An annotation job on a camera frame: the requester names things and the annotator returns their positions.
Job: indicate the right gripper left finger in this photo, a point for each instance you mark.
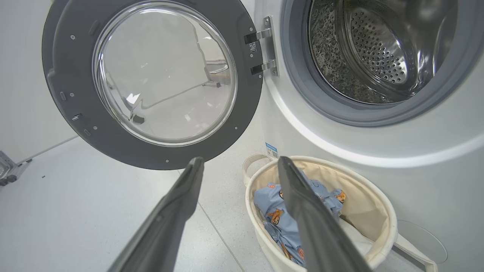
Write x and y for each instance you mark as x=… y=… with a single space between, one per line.
x=166 y=226

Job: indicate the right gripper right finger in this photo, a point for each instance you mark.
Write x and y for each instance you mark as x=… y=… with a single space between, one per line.
x=314 y=226

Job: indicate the blue bear-print garment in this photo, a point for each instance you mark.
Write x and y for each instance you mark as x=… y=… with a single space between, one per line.
x=270 y=200
x=285 y=241

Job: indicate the round black glass washer door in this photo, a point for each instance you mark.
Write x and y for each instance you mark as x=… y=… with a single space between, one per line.
x=68 y=56

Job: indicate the white cloth basket liner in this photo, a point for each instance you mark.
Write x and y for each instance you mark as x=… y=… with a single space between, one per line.
x=355 y=236

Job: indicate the cream canvas laundry basket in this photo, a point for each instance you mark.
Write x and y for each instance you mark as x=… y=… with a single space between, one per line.
x=374 y=204

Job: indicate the white front-load washing machine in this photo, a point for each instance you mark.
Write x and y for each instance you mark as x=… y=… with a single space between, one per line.
x=416 y=181

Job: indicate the metal door hinge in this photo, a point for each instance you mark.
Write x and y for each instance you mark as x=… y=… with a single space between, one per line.
x=269 y=45

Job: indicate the blue energy label sticker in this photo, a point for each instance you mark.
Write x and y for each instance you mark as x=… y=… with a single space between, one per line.
x=271 y=151

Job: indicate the grey metal stand foot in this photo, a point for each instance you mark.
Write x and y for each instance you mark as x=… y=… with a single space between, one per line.
x=9 y=170

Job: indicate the small QR code sticker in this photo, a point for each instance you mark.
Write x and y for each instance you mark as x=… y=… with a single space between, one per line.
x=252 y=47

